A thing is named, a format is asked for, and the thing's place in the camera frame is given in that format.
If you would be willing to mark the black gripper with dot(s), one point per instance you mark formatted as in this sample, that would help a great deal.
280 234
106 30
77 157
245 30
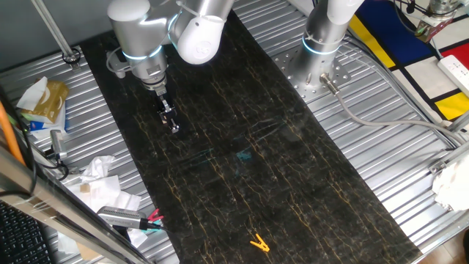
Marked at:
164 99

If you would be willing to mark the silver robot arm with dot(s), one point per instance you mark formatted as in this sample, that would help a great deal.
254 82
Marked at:
139 36

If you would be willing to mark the crumpled white tissue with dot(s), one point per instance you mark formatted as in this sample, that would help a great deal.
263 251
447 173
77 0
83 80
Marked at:
97 166

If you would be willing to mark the black marble pattern mat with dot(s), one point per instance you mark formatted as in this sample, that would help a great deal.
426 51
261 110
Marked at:
256 165

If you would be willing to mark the red clothespin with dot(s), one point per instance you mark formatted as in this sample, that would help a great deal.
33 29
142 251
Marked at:
154 214

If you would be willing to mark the teal clothespin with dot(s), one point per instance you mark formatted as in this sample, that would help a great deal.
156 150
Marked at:
158 219

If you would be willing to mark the flat white tissue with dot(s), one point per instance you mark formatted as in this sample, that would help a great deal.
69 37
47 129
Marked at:
106 194

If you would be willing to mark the yellow tissue box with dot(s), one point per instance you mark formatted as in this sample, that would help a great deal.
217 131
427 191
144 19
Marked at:
36 126
53 100

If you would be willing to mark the white tissue sheet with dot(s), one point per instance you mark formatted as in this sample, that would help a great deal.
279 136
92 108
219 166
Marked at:
33 95

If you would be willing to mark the orange clothespin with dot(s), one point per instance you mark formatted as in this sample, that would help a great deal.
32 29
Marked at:
261 245

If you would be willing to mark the large wooden cube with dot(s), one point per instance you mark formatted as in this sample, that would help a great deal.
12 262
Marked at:
86 253

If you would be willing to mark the orange tube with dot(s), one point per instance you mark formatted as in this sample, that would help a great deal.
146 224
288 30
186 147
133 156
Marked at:
9 135

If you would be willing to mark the black keyboard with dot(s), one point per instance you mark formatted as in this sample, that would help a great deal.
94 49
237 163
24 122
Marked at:
22 238

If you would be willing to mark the colourful rectangle pattern cloth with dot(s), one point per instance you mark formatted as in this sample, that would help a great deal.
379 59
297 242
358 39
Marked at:
388 33

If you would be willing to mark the white power strip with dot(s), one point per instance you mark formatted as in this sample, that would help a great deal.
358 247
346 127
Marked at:
456 73

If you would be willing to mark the white crumpled cloth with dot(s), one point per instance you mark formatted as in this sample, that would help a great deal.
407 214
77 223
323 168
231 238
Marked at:
452 187

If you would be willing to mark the wrist camera with grey bracket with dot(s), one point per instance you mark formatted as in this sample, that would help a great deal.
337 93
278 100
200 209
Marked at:
117 66

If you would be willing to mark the silver camera pole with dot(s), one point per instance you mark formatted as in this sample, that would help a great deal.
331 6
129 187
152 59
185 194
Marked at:
55 33
58 143

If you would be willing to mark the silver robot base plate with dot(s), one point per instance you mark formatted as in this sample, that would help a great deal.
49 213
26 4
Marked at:
289 78

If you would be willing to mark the aluminium frame bar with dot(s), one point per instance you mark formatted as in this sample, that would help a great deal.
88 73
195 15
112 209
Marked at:
55 210

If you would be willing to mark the metal corner bracket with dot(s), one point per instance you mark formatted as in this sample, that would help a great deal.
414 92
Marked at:
436 168

